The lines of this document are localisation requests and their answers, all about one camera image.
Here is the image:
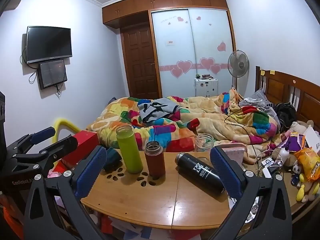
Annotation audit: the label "grey clothing on bed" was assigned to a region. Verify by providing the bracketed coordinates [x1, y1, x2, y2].
[137, 98, 180, 124]

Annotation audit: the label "grey striped pillow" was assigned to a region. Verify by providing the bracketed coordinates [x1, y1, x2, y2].
[239, 88, 280, 128]

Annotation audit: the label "small black wall monitor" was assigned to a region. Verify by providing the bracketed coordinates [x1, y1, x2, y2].
[37, 60, 67, 89]

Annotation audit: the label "frosted sliding wardrobe with hearts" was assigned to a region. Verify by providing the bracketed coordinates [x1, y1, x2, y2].
[151, 8, 233, 98]

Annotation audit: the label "black bag on bed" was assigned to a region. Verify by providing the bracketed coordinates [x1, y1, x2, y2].
[274, 102, 297, 133]

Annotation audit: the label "colourful patchwork quilt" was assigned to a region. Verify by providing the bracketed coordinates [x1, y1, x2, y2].
[86, 88, 281, 164]

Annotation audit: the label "black cable on bed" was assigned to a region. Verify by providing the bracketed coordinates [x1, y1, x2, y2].
[223, 106, 261, 164]

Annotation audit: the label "green tall bottle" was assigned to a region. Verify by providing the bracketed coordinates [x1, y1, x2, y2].
[116, 125, 143, 174]

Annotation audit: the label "clear glass jar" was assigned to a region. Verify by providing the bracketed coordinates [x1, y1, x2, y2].
[195, 133, 214, 152]

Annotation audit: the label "wooden overhead cabinets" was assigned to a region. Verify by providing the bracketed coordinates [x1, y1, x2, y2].
[102, 0, 228, 28]

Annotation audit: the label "red box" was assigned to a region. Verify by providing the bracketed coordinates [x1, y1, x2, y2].
[62, 130, 99, 168]

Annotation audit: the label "red-brown bottle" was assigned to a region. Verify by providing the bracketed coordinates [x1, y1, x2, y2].
[144, 141, 165, 179]

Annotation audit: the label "standing electric fan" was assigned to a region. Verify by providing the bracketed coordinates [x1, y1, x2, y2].
[227, 50, 249, 95]

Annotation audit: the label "brown wooden door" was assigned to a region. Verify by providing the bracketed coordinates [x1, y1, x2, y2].
[120, 23, 159, 99]

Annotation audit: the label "black thermos lying down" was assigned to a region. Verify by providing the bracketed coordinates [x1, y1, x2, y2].
[175, 153, 225, 194]

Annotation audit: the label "wooden headboard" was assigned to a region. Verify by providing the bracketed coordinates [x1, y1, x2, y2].
[255, 66, 320, 131]

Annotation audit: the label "orange snack bag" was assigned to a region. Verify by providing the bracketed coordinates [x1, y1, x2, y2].
[294, 148, 319, 182]

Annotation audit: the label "yellow curved tube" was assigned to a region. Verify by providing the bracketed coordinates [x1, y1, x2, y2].
[52, 118, 81, 143]

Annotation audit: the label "yellow plush toy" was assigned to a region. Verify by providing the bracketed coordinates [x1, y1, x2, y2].
[296, 173, 319, 203]

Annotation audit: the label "pink notebook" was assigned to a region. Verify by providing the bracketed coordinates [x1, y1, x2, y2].
[220, 142, 247, 166]

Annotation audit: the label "white small cabinet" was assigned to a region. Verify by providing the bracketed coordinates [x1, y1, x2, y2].
[195, 79, 219, 98]

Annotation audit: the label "dark teal hexagonal cup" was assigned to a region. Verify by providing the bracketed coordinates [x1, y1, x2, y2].
[103, 147, 122, 172]

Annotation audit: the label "wall-mounted black television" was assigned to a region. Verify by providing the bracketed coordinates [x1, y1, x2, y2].
[25, 26, 73, 64]

